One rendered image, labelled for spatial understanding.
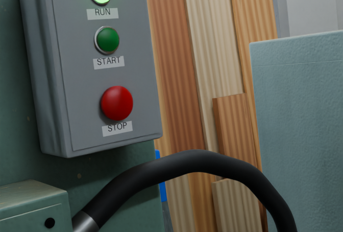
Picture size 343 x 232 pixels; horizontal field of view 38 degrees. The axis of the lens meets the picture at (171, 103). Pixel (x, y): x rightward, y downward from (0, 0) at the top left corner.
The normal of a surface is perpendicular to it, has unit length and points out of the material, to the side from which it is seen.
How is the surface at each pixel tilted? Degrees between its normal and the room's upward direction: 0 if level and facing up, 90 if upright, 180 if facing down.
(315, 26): 90
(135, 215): 90
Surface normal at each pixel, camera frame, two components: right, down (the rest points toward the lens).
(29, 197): -0.11, -0.99
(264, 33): 0.50, -0.04
